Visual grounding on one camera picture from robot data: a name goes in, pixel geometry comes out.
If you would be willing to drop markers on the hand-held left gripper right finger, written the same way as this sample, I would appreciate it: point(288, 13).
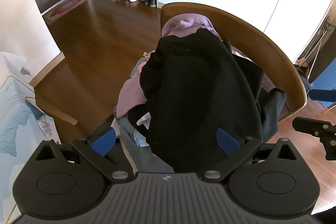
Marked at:
point(228, 141)

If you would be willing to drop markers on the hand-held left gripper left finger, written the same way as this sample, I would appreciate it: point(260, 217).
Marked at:
point(103, 142)

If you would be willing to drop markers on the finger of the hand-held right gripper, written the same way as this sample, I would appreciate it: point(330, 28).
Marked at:
point(312, 128)
point(324, 95)

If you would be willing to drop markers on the black garment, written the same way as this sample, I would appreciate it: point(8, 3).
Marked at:
point(199, 95)

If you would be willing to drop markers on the metal clothes rack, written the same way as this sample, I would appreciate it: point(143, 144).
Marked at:
point(319, 43)

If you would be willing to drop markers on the blue box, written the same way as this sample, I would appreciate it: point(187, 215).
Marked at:
point(326, 74)

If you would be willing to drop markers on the light blue cloth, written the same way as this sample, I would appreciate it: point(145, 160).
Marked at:
point(140, 141)

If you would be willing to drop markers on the grey pants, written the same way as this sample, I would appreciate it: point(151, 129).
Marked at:
point(147, 158)

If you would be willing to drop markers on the wooden table foot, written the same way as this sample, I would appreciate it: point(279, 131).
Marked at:
point(56, 111)

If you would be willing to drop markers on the curved-back wooden chair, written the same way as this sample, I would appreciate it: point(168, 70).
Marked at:
point(262, 43)

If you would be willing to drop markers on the printed mountain tablecloth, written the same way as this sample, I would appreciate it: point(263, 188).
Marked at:
point(15, 121)

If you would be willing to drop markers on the lilac hoodie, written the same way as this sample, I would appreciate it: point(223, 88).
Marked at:
point(181, 23)

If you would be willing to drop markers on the red patterned rug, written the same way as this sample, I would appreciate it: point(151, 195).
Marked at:
point(69, 5)

